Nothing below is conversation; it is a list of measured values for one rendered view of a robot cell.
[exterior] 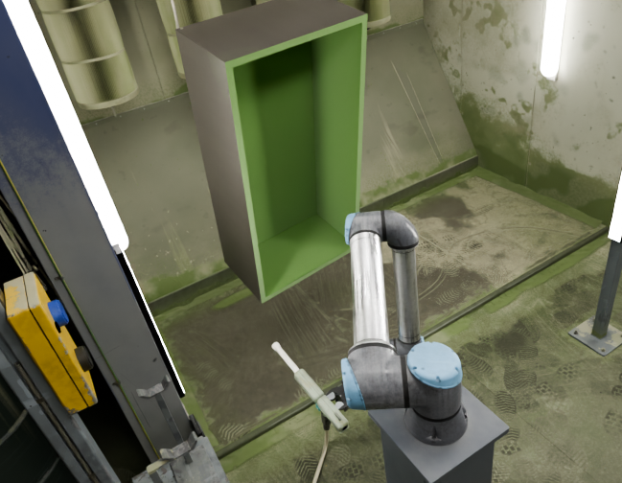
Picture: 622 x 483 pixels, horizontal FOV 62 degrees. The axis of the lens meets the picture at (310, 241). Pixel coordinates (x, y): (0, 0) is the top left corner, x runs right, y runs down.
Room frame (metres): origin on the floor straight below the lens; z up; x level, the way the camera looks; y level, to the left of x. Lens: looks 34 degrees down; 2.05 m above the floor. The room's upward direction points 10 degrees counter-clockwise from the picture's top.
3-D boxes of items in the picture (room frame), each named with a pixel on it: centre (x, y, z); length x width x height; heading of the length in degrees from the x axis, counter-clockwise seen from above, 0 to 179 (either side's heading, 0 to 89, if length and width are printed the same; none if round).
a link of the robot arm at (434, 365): (1.00, -0.27, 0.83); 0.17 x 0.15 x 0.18; 81
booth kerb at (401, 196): (2.98, -0.15, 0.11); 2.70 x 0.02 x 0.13; 115
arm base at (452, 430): (1.00, -0.28, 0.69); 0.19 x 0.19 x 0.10
